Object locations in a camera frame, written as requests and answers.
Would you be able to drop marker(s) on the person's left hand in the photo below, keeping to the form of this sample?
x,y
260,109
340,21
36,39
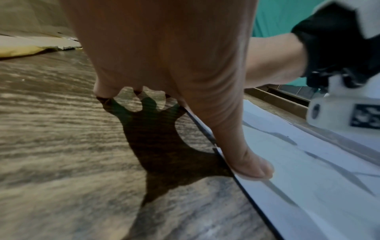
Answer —
x,y
166,46

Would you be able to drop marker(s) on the person's right hand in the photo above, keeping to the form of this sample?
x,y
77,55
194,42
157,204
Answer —
x,y
276,58

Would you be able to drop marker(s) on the white paper sheet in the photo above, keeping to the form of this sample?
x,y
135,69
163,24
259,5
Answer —
x,y
311,199

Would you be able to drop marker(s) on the green curtain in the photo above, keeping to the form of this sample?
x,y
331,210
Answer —
x,y
276,16

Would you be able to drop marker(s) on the black white marker wristband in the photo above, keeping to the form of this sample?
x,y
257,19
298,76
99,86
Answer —
x,y
332,35

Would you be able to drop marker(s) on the brown cardboard box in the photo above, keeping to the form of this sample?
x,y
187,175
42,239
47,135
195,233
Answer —
x,y
29,18

